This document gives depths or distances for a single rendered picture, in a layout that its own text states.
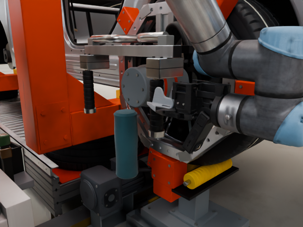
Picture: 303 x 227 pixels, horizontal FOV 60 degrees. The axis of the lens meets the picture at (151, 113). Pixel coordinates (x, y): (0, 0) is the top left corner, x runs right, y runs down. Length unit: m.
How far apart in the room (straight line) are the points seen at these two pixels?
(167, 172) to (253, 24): 0.58
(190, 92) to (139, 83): 0.29
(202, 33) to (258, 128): 0.19
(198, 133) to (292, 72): 0.22
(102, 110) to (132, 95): 0.51
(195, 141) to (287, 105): 0.21
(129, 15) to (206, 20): 0.62
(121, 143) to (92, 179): 0.31
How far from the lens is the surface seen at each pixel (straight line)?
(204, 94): 0.55
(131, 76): 0.84
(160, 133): 0.68
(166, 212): 1.31
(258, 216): 1.78
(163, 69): 0.64
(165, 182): 1.04
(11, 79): 3.15
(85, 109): 0.94
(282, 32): 0.46
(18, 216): 0.42
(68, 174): 1.60
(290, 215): 1.87
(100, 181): 1.20
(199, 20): 0.48
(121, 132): 0.97
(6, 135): 1.10
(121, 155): 1.00
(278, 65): 0.46
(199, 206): 1.23
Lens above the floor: 0.98
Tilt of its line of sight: 14 degrees down
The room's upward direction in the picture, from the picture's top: straight up
